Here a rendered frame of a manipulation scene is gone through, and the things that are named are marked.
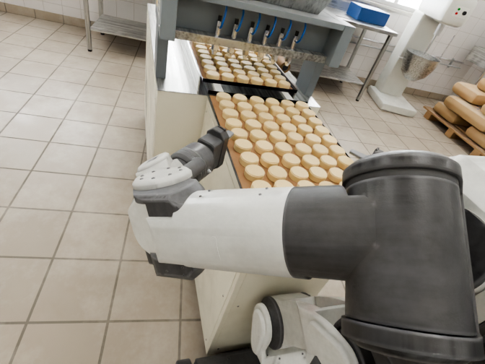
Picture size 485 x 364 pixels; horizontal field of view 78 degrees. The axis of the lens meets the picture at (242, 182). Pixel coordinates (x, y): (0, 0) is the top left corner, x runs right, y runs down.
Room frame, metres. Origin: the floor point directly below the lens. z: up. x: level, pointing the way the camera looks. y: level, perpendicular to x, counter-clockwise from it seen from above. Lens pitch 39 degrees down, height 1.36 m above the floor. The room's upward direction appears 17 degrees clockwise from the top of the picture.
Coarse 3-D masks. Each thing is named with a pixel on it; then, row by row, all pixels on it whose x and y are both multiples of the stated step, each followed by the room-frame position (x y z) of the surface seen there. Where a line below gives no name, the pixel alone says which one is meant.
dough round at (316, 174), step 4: (312, 168) 0.68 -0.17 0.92; (316, 168) 0.69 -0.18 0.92; (320, 168) 0.70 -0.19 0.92; (308, 172) 0.68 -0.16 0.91; (312, 172) 0.67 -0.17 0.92; (316, 172) 0.67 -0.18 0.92; (320, 172) 0.68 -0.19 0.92; (324, 172) 0.68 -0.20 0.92; (308, 176) 0.67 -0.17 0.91; (312, 176) 0.66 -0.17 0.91; (316, 176) 0.66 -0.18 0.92; (320, 176) 0.66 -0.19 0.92; (324, 176) 0.66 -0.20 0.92; (312, 180) 0.66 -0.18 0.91; (316, 180) 0.65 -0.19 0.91; (320, 180) 0.66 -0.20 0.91; (324, 180) 0.66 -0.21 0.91
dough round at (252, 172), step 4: (248, 168) 0.60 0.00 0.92; (252, 168) 0.60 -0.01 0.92; (256, 168) 0.61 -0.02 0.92; (260, 168) 0.61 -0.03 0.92; (244, 172) 0.60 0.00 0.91; (248, 172) 0.58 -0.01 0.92; (252, 172) 0.59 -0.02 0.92; (256, 172) 0.59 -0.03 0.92; (260, 172) 0.60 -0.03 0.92; (264, 172) 0.61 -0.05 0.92; (248, 176) 0.58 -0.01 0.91; (252, 176) 0.57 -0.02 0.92; (256, 176) 0.58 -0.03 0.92; (260, 176) 0.58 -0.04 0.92; (252, 180) 0.57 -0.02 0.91
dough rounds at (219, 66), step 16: (192, 48) 1.37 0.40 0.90; (208, 48) 1.43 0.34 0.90; (224, 48) 1.46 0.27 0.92; (208, 64) 1.20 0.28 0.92; (224, 64) 1.25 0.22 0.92; (240, 64) 1.34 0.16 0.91; (256, 64) 1.37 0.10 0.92; (272, 64) 1.46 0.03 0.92; (224, 80) 1.12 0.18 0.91; (240, 80) 1.15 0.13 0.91; (256, 80) 1.18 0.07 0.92; (272, 80) 1.24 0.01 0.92
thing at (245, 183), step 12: (216, 96) 0.97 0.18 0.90; (216, 108) 0.89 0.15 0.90; (252, 108) 0.97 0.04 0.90; (240, 120) 0.86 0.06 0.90; (312, 132) 0.93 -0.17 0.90; (228, 144) 0.70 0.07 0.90; (336, 144) 0.90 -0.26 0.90; (240, 168) 0.61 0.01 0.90; (264, 168) 0.65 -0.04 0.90; (288, 168) 0.68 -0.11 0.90; (240, 180) 0.57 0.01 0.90; (264, 180) 0.60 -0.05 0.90; (288, 180) 0.63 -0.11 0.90
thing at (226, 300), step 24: (216, 120) 0.93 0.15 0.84; (216, 168) 0.82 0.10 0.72; (216, 288) 0.56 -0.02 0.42; (240, 288) 0.48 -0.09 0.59; (264, 288) 0.52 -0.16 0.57; (288, 288) 0.56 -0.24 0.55; (312, 288) 0.60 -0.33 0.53; (216, 312) 0.51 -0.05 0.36; (240, 312) 0.50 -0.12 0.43; (216, 336) 0.48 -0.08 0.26; (240, 336) 0.52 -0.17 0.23
